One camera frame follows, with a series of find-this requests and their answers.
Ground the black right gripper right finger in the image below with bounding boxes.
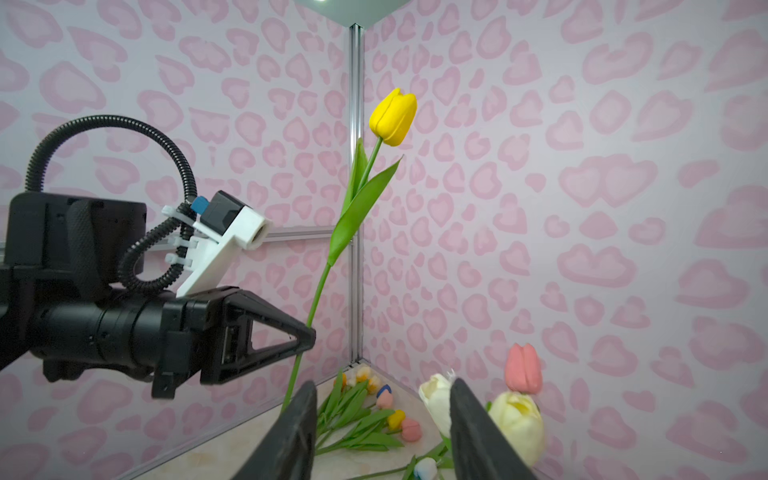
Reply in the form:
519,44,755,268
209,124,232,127
450,379,536,480

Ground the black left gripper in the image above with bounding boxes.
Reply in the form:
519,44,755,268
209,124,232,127
29,287,316,399

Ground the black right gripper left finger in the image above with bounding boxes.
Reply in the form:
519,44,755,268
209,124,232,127
233,381,318,480

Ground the cream white tulip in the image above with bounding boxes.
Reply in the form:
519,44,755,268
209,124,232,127
489,391,547,467

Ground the pink tulip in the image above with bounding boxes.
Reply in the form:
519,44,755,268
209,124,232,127
504,344,543,395

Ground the yellow tulip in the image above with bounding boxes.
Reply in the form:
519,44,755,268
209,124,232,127
280,88,419,415

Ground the white blue-tinged tulip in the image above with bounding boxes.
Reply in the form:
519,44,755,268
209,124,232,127
354,438,454,480

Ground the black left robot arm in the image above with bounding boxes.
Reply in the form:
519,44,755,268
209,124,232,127
1,115,316,399

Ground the bunch of artificial tulips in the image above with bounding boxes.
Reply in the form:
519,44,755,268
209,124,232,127
316,366,423,455

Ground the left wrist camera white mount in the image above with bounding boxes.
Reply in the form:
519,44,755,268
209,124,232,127
162,190,272,297

